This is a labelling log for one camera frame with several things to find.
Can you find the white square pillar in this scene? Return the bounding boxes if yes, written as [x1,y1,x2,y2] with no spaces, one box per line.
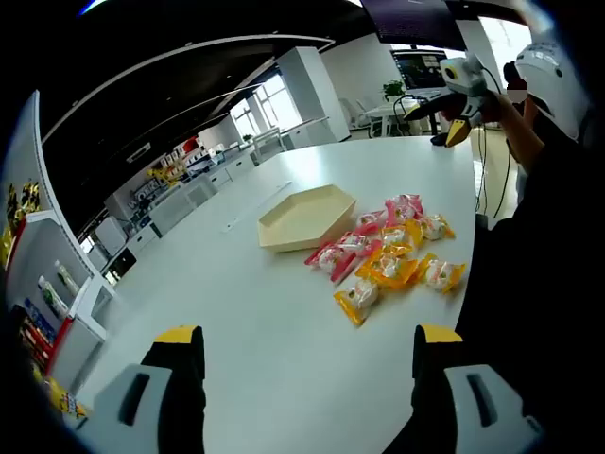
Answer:
[276,45,354,152]

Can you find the pile of marshmallow packets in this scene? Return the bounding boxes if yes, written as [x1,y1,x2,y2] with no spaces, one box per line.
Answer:
[304,193,467,327]

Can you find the black yellow snack bag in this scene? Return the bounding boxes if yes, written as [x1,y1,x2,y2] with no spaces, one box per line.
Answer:
[4,183,27,228]
[23,179,43,214]

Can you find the grey perforated partition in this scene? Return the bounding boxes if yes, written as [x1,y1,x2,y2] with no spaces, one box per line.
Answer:
[150,182,218,233]

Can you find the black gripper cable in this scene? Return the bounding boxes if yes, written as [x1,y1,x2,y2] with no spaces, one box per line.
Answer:
[475,65,516,221]

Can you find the white side desk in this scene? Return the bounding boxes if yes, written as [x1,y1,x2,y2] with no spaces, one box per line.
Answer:
[363,101,441,138]

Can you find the white table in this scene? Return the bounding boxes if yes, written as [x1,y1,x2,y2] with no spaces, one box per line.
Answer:
[70,133,477,454]

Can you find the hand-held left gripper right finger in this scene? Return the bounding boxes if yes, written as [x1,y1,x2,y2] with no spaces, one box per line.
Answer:
[385,323,547,454]

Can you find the black front oven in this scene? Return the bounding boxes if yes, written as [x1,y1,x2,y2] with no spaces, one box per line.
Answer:
[101,248,138,285]

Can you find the white cube appliance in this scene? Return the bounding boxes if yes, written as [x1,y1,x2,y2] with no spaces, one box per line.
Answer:
[94,216,128,256]

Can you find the person's right hand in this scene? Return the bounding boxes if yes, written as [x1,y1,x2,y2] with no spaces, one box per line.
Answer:
[481,94,514,129]

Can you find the cream drink bottle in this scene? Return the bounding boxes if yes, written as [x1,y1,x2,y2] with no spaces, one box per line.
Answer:
[54,259,80,297]

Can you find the yellow figure display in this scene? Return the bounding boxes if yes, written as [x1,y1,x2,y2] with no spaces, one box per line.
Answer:
[146,163,183,188]

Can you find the red snack packet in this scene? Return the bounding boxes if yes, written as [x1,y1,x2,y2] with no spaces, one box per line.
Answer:
[11,306,53,375]

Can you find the beige hexagonal bowl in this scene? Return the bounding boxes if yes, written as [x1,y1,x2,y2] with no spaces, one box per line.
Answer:
[257,183,358,254]

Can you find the yellow green snack bag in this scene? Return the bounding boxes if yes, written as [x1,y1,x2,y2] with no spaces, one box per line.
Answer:
[0,221,18,271]

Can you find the white drawer cabinet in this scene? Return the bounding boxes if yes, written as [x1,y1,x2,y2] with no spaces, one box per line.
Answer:
[202,153,259,190]

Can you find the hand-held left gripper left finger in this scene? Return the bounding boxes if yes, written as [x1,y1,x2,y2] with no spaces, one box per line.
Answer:
[78,324,208,454]

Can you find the white display shelf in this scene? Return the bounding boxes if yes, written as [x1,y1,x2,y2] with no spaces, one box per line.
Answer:
[2,89,119,393]

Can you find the green potted plant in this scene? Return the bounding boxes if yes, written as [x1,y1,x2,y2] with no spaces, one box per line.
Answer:
[381,79,406,103]

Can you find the large dark screen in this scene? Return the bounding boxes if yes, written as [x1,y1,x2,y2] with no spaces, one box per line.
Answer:
[361,0,467,51]

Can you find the white worn device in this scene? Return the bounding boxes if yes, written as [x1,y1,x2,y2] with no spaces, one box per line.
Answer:
[513,40,592,143]

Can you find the ceiling air conditioner vent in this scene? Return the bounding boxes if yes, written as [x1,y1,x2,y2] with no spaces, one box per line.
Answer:
[125,143,152,165]

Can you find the open laptop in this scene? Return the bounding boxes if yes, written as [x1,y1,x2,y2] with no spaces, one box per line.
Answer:
[390,48,450,94]

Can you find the blue snack box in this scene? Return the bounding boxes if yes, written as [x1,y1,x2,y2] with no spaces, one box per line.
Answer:
[23,297,58,344]

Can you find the white bottle green label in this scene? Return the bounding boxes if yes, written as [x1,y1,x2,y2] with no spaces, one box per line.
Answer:
[37,275,67,318]

